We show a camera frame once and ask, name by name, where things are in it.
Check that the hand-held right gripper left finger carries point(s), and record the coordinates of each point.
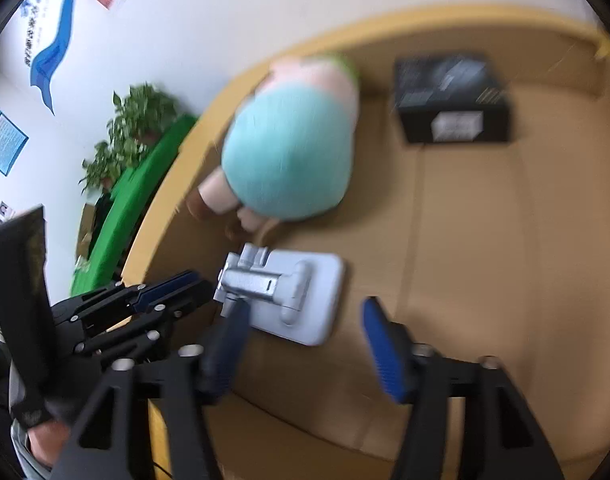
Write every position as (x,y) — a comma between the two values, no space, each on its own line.
(225,355)

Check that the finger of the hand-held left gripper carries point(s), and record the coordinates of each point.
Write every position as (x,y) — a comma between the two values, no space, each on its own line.
(167,287)
(150,332)

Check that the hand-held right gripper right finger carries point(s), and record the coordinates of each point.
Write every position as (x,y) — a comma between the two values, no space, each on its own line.
(382,350)

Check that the white folding phone stand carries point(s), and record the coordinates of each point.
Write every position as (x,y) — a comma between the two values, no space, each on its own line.
(320,300)

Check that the cardboard box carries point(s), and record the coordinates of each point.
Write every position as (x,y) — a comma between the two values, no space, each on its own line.
(460,240)

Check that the person's left hand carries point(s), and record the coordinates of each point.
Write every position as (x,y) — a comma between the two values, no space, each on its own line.
(47,442)

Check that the green potted plant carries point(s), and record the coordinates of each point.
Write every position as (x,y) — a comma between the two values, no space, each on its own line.
(135,120)

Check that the teal and pink plush toy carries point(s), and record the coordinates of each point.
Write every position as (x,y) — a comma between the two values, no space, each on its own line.
(285,160)

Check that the black product box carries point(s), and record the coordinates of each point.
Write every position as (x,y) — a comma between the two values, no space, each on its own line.
(450,95)

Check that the blue framed wall poster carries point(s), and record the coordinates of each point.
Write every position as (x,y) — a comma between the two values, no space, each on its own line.
(4,140)

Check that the blue wave wall decal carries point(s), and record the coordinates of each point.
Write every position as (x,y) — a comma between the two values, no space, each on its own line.
(50,55)

